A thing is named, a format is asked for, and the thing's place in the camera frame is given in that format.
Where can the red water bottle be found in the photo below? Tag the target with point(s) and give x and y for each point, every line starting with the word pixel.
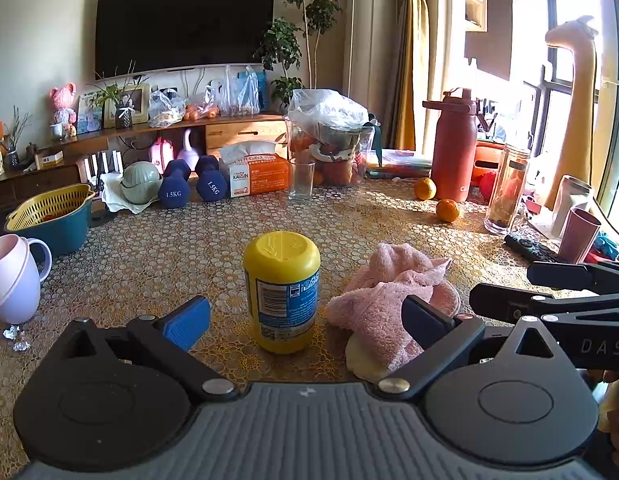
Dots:
pixel 454 155

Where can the blue dumbbell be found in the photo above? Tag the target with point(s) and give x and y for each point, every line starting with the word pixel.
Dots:
pixel 211 180
pixel 173 187

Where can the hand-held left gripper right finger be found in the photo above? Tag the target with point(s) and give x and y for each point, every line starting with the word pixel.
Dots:
pixel 423 321

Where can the small vase with plant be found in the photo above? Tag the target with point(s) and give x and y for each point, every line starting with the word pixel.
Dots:
pixel 123 117

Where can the cream photo frame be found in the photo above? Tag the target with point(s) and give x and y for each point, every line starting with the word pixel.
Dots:
pixel 139 105

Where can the wooden television stand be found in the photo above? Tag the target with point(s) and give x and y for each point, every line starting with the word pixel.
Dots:
pixel 229 130

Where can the pink cup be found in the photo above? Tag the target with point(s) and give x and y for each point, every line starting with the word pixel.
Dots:
pixel 579 235

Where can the orange storage box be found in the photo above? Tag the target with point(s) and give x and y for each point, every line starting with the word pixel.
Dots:
pixel 487 160

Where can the orange white tissue pack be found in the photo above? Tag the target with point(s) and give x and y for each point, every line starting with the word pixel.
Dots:
pixel 259 170

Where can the plastic bag with blue box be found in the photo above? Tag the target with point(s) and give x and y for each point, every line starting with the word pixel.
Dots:
pixel 237 92

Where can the clear plastic bag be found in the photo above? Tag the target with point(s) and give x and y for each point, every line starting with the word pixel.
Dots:
pixel 327 109

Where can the pink kettlebell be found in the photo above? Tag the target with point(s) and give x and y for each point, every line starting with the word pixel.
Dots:
pixel 188 152

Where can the glass container with fruit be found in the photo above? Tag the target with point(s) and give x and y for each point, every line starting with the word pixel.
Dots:
pixel 334 160

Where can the clear drinking glass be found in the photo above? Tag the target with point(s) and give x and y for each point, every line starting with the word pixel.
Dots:
pixel 301 180

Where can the pink towel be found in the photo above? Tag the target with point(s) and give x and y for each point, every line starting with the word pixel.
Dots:
pixel 384 290

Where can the black remote control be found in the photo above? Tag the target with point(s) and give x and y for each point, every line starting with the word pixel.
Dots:
pixel 532 249

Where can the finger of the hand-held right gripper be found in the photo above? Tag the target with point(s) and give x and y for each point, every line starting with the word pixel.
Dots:
pixel 574 276
pixel 509 302

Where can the foil wrappers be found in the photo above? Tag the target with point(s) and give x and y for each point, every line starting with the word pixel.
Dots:
pixel 15 339

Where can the stack of colourful folders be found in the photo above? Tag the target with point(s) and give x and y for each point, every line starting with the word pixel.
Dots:
pixel 397 162

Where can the plastic bag of oranges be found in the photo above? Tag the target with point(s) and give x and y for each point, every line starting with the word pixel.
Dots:
pixel 200 111

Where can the pink plush bear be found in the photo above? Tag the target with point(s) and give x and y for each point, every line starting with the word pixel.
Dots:
pixel 63 107

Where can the pink lavender mug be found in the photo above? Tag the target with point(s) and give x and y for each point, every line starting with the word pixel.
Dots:
pixel 12 280

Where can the white standing air conditioner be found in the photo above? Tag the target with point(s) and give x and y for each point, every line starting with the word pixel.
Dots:
pixel 369 40

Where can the white slatted rack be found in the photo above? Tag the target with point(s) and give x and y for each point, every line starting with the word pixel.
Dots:
pixel 102 165

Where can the potted green tree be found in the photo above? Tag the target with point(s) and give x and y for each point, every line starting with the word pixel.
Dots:
pixel 299 35

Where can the orange fruit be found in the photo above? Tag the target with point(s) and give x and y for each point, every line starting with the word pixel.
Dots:
pixel 448 211
pixel 425 189

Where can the green round container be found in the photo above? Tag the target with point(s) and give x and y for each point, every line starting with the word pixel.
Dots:
pixel 141 182

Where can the yellow curtain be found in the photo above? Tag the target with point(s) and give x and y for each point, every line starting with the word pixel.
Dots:
pixel 414 60

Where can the yellow basket in teal bowl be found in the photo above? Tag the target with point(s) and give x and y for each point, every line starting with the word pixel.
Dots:
pixel 52 220

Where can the black television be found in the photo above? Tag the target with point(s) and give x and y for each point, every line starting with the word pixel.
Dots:
pixel 184 22

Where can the yellow supplement bottle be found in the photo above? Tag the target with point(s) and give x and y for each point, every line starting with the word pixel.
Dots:
pixel 282 292

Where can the person's right hand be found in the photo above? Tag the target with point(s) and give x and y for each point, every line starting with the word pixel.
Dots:
pixel 614 410

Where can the plastic bag with snacks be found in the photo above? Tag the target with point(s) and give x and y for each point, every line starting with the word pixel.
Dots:
pixel 165 109

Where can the pink small bag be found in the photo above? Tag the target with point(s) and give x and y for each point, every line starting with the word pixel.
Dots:
pixel 161 156

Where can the small photo frame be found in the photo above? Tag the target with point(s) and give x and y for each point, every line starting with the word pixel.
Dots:
pixel 88 112

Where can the white cloth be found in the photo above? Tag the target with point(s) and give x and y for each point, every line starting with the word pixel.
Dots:
pixel 114 200

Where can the cream giraffe figure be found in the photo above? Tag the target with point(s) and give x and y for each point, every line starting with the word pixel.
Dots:
pixel 582 110

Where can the glass tea tumbler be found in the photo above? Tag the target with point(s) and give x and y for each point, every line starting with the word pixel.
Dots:
pixel 507 190

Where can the reed diffuser vase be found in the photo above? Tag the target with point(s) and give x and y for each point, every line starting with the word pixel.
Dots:
pixel 13 150

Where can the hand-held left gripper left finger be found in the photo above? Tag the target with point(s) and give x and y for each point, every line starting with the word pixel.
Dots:
pixel 189 321

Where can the grey metal cup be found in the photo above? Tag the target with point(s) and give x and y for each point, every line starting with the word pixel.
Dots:
pixel 569 200

